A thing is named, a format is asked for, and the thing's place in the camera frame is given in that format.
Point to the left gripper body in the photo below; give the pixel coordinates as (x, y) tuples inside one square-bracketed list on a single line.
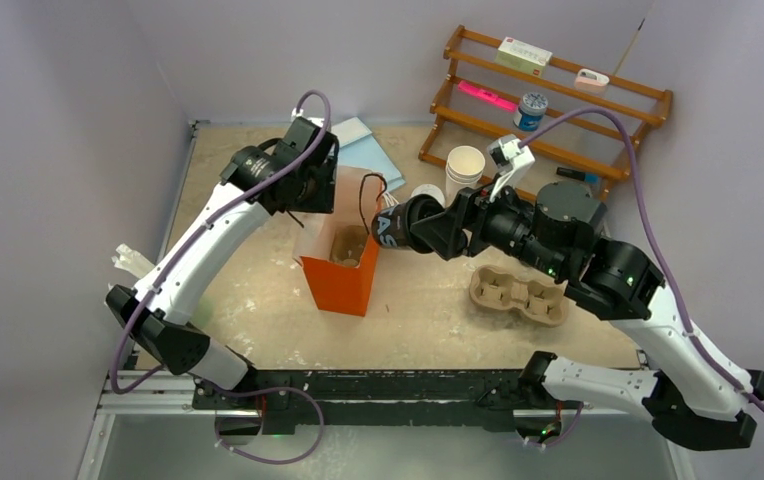
[(316, 195)]

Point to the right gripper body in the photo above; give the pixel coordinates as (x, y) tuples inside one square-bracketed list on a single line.
[(500, 225)]

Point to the brown pulp cup carrier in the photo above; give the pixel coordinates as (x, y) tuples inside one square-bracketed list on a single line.
[(348, 246)]

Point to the orange paper bag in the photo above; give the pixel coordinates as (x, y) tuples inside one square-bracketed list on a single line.
[(336, 288)]

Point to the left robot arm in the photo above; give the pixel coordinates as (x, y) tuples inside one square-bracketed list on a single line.
[(156, 311)]

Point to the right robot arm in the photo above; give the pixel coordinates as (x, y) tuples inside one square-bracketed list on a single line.
[(694, 397)]

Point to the white cup lid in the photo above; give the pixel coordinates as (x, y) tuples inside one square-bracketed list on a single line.
[(431, 190)]

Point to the light blue paper bag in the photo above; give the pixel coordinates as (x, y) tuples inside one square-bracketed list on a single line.
[(358, 148)]

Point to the black blue marker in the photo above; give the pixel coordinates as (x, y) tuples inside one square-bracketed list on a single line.
[(577, 175)]

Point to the stacked white paper cups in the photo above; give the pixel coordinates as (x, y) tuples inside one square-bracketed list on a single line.
[(464, 168)]

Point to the blue white round tin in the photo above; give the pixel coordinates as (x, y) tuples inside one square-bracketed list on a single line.
[(530, 111)]

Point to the pink highlighter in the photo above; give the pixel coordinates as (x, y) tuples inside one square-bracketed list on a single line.
[(486, 96)]

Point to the wooden shelf rack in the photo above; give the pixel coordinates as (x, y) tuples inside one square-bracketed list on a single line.
[(587, 142)]

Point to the pink white tape dispenser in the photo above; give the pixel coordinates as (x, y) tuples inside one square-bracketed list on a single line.
[(590, 81)]

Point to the green straw holder cup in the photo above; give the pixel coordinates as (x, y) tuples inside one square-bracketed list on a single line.
[(203, 312)]

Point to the white green box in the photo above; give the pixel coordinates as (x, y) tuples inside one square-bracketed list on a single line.
[(522, 57)]

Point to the thin wooden stick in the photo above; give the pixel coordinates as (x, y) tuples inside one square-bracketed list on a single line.
[(628, 49)]

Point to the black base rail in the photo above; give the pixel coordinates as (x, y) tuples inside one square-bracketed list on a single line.
[(280, 401)]

